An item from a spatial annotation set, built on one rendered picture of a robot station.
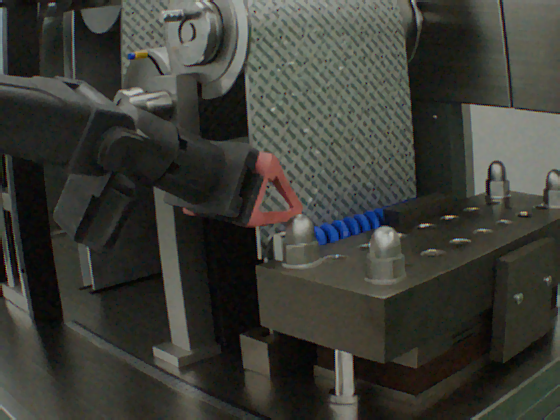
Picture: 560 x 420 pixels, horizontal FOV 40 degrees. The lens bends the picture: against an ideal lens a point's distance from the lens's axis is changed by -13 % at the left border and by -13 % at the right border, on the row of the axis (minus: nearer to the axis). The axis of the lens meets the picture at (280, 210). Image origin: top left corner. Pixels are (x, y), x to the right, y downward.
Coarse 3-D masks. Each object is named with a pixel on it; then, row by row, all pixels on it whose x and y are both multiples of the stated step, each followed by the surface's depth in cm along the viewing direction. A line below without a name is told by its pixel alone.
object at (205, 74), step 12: (180, 0) 86; (216, 0) 82; (228, 0) 80; (396, 0) 96; (228, 12) 80; (228, 24) 81; (228, 36) 81; (228, 48) 82; (216, 60) 83; (228, 60) 82; (192, 72) 87; (204, 72) 85; (216, 72) 84
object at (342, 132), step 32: (320, 64) 87; (352, 64) 90; (384, 64) 94; (256, 96) 82; (288, 96) 85; (320, 96) 88; (352, 96) 91; (384, 96) 94; (256, 128) 83; (288, 128) 85; (320, 128) 88; (352, 128) 91; (384, 128) 95; (288, 160) 86; (320, 160) 89; (352, 160) 92; (384, 160) 95; (320, 192) 89; (352, 192) 92; (384, 192) 96; (320, 224) 90
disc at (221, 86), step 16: (176, 0) 87; (240, 0) 79; (240, 16) 80; (240, 32) 80; (240, 48) 81; (176, 64) 89; (208, 64) 85; (240, 64) 81; (224, 80) 83; (208, 96) 86
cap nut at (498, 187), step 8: (496, 160) 99; (488, 168) 100; (496, 168) 98; (504, 168) 99; (488, 176) 100; (496, 176) 99; (504, 176) 99; (488, 184) 99; (496, 184) 99; (504, 184) 99; (488, 192) 100; (496, 192) 99; (504, 192) 99
